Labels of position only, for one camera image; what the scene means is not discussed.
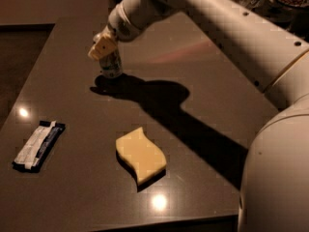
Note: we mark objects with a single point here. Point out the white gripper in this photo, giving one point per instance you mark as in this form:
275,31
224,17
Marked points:
115,23

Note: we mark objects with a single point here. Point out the yellow wavy sponge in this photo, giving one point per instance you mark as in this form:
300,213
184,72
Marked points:
141,155

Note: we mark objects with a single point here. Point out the blue white snack bar wrapper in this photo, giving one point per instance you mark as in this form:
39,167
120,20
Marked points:
34,152

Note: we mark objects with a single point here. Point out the green white 7up can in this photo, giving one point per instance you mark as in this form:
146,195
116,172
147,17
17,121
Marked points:
111,66

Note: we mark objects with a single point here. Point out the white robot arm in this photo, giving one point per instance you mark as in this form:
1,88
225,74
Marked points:
274,194

